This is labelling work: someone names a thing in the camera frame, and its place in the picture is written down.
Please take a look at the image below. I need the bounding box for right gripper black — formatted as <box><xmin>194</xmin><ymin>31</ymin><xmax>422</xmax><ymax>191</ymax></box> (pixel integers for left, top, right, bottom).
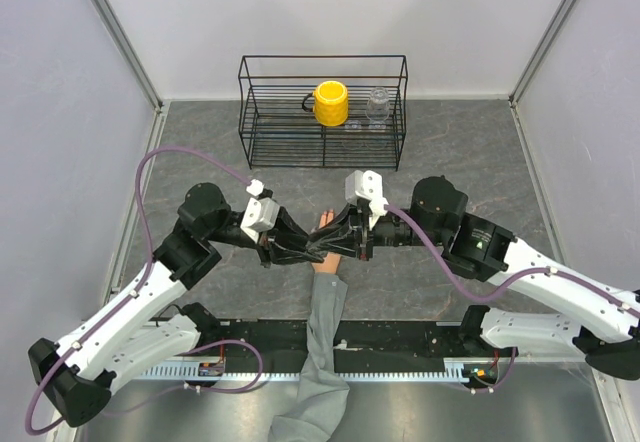
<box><xmin>310</xmin><ymin>198</ymin><xmax>447</xmax><ymax>260</ymax></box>

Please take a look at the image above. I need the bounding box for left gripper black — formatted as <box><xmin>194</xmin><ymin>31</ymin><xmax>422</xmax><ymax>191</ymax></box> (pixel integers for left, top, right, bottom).
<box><xmin>206</xmin><ymin>205</ymin><xmax>326</xmax><ymax>268</ymax></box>

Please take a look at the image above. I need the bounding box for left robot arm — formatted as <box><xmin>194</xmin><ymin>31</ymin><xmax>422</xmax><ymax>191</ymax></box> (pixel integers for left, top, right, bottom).
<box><xmin>28</xmin><ymin>180</ymin><xmax>321</xmax><ymax>428</ymax></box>

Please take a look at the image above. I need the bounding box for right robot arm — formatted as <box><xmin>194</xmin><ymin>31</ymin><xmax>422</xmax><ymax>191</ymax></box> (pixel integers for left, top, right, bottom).
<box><xmin>308</xmin><ymin>171</ymin><xmax>639</xmax><ymax>381</ymax></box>

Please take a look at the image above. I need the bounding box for grey sleeved forearm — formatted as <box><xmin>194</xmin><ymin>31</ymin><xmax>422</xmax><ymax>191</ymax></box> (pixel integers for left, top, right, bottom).
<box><xmin>268</xmin><ymin>274</ymin><xmax>349</xmax><ymax>441</ymax></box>

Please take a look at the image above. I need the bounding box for person's left hand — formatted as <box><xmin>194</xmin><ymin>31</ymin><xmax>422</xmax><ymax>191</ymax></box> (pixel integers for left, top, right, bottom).
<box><xmin>312</xmin><ymin>210</ymin><xmax>344</xmax><ymax>276</ymax></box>

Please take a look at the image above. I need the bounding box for small clear glass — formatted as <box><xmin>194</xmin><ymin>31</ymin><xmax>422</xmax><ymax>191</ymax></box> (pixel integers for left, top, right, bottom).
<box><xmin>344</xmin><ymin>120</ymin><xmax>362</xmax><ymax>133</ymax></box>

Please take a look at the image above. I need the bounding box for clear upturned glass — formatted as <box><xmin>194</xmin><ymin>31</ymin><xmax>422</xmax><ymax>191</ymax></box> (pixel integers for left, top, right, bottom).
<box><xmin>366</xmin><ymin>87</ymin><xmax>390</xmax><ymax>131</ymax></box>

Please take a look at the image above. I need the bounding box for yellow mug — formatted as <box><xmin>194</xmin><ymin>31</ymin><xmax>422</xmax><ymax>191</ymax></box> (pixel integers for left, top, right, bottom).
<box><xmin>301</xmin><ymin>80</ymin><xmax>349</xmax><ymax>127</ymax></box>

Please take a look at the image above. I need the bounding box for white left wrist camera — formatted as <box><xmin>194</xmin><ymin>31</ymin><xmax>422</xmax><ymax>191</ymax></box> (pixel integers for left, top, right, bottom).
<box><xmin>240</xmin><ymin>198</ymin><xmax>280</xmax><ymax>238</ymax></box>

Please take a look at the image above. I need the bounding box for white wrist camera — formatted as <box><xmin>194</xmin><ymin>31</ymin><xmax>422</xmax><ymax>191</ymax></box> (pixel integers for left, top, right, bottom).
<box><xmin>240</xmin><ymin>198</ymin><xmax>280</xmax><ymax>238</ymax></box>
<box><xmin>345</xmin><ymin>170</ymin><xmax>388</xmax><ymax>216</ymax></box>

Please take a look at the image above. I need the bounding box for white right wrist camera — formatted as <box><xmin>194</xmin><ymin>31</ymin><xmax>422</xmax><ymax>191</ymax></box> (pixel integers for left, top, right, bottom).
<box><xmin>345</xmin><ymin>170</ymin><xmax>388</xmax><ymax>216</ymax></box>

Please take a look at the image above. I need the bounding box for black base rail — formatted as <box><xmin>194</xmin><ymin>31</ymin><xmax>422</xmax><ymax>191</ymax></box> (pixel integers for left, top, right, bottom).
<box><xmin>149</xmin><ymin>317</ymin><xmax>521</xmax><ymax>378</ymax></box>

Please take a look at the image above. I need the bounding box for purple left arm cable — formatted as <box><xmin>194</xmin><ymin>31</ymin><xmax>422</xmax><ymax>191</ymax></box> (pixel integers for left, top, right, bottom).
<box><xmin>24</xmin><ymin>145</ymin><xmax>264</xmax><ymax>436</ymax></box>

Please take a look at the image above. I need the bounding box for black wire dish rack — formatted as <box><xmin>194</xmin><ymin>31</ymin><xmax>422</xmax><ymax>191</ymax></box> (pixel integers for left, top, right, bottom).
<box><xmin>238</xmin><ymin>54</ymin><xmax>409</xmax><ymax>170</ymax></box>

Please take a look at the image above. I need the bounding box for white slotted cable duct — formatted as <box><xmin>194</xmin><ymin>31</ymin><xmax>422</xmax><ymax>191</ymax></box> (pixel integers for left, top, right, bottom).
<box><xmin>134</xmin><ymin>359</ymin><xmax>489</xmax><ymax>383</ymax></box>

